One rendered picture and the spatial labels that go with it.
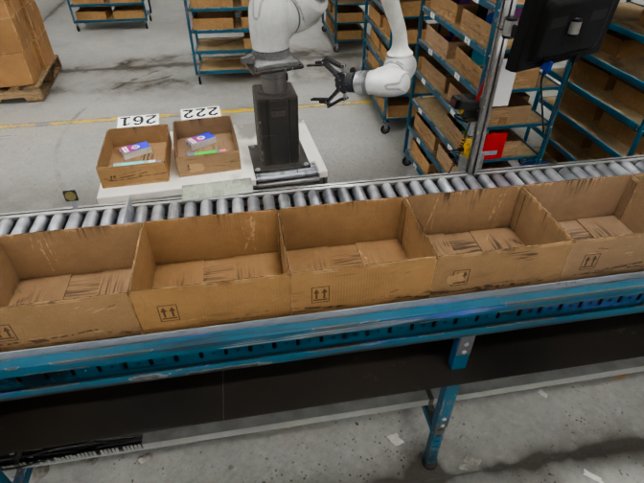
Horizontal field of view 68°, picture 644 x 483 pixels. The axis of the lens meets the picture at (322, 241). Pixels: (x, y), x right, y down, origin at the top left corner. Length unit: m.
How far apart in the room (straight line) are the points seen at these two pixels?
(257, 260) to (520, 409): 1.39
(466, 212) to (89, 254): 1.17
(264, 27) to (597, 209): 1.39
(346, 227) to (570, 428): 1.36
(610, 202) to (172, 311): 1.46
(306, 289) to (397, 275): 0.24
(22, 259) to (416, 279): 1.12
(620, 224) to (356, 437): 1.28
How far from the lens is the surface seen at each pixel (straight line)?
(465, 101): 2.14
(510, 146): 2.91
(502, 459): 2.21
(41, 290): 1.60
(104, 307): 1.29
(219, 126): 2.56
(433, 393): 1.95
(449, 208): 1.59
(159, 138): 2.55
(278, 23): 2.04
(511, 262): 1.41
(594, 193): 1.84
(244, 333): 1.26
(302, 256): 1.50
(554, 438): 2.33
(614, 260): 1.62
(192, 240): 1.49
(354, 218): 1.50
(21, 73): 5.61
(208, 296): 1.24
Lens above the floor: 1.86
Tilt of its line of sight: 39 degrees down
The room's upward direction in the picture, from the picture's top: straight up
